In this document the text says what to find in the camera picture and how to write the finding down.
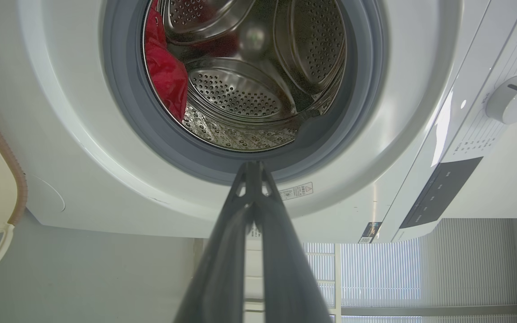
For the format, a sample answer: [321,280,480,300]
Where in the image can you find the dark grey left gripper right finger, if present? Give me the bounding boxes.
[254,161,333,323]

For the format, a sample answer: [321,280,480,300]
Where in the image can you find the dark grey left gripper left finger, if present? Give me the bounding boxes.
[173,161,255,323]

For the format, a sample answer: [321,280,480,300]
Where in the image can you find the red basketball jersey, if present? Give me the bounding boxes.
[144,0,188,122]

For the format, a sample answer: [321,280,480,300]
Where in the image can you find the dark grey appliance control panel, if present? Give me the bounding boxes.
[399,157,483,229]

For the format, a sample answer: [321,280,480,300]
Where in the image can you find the stainless steel washing machine drum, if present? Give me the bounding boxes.
[142,0,347,152]

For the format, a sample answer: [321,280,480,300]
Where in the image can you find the white warning triangle sticker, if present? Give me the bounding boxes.
[279,182,314,201]

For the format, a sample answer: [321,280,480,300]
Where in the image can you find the small colourful edge sticker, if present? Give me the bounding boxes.
[358,222,382,244]

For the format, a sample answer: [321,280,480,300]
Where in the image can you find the white front-load washing machine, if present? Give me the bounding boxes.
[0,0,517,245]

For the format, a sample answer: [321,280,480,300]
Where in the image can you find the white window blinds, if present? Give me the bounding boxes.
[303,218,517,323]

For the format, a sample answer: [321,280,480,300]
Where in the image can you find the grey rubber door gasket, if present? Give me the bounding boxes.
[101,0,389,185]

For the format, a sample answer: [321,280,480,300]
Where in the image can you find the white round control knob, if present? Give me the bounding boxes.
[486,75,517,125]

